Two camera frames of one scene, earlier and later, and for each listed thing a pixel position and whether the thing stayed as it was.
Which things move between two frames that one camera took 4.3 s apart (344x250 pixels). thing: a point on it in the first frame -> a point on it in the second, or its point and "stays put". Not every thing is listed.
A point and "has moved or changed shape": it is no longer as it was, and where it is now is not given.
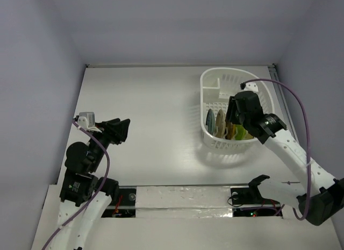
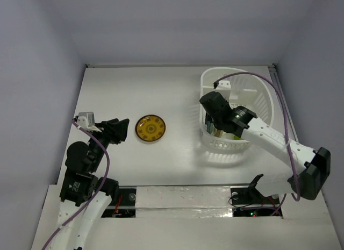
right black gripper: x=239 y=113 -> x=213 y=122
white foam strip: x=183 y=201 stays put
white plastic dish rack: x=217 y=85 stays put
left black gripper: x=116 y=135 stays put
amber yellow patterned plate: x=230 y=130 has moved or changed shape
